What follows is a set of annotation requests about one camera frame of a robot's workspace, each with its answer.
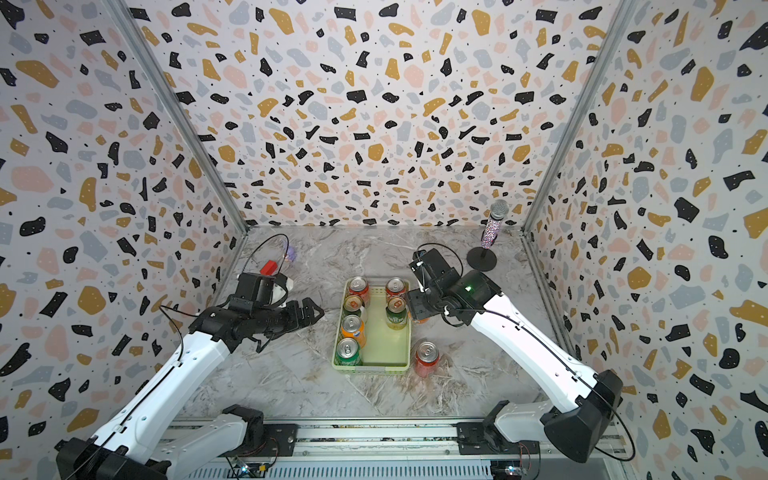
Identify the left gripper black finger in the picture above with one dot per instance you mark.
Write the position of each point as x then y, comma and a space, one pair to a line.
309, 305
310, 316

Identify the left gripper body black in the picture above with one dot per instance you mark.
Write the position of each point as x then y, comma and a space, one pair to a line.
276, 320

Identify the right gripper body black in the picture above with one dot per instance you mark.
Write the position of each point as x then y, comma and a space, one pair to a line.
424, 305

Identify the red cola can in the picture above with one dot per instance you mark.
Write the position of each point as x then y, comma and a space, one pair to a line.
427, 358
359, 286
395, 287

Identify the green herbal tea can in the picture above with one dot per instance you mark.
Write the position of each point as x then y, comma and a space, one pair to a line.
353, 305
396, 313

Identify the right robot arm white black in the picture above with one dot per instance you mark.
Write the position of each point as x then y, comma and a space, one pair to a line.
580, 403

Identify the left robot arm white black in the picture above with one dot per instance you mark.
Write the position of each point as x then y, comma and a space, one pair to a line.
128, 446

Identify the light green perforated plastic basket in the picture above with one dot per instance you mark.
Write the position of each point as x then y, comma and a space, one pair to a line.
386, 351

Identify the red small toy block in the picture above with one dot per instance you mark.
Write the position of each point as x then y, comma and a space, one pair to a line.
270, 268

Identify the purple small toy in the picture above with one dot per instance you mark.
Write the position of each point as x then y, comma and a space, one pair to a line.
290, 254

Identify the green Sprite can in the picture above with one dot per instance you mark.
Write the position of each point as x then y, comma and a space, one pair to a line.
347, 352

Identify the glitter microphone on black stand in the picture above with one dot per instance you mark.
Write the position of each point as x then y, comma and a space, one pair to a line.
482, 257

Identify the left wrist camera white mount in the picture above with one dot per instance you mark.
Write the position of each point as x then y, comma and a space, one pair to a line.
263, 289

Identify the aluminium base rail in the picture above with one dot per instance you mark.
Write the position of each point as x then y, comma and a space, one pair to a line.
401, 448

